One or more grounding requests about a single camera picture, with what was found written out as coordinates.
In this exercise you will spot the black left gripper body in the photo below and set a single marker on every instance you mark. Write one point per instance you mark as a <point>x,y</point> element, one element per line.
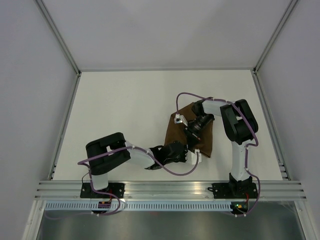
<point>181,158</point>

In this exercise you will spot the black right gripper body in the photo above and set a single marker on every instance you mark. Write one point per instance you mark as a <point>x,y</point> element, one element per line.
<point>195,134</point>

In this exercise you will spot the brown cloth napkin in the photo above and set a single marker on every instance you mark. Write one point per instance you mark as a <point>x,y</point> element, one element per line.
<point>195,117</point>

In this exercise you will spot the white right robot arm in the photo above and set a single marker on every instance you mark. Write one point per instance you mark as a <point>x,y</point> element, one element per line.
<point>240,127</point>

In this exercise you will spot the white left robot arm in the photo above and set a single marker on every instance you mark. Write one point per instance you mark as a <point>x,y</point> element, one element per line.
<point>109,152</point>

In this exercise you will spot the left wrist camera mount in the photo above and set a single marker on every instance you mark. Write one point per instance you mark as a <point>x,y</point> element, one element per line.
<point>194,157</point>

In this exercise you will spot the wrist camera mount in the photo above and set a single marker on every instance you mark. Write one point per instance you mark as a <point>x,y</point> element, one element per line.
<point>180,119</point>
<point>194,157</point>

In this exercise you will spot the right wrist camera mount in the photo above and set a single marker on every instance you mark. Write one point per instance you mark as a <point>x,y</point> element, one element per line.
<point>180,119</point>

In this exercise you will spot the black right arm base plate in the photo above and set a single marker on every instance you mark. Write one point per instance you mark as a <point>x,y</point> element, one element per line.
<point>233,191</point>

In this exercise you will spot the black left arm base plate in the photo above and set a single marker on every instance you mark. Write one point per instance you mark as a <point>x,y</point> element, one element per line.
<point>113,189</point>

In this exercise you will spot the white slotted cable duct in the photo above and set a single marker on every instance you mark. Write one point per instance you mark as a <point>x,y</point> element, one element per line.
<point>218,206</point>

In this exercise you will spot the aluminium frame rail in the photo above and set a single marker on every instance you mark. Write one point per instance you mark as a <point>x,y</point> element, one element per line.
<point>283,190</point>

